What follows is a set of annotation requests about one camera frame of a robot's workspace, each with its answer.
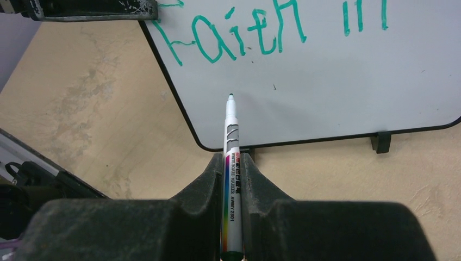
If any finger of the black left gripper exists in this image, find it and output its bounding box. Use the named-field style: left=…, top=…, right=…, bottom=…
left=1, top=0, right=159, bottom=22

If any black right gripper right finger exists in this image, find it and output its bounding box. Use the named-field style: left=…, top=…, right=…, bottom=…
left=240, top=154, right=435, bottom=260

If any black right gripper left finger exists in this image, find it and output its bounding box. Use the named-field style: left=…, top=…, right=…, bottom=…
left=13, top=153, right=223, bottom=260

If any white green whiteboard marker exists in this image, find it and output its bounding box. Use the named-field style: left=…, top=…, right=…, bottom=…
left=220, top=94, right=244, bottom=260

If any white whiteboard black frame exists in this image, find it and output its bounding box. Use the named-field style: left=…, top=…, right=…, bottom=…
left=140, top=1, right=460, bottom=151

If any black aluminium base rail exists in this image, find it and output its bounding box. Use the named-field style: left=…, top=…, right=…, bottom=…
left=1, top=129, right=106, bottom=240

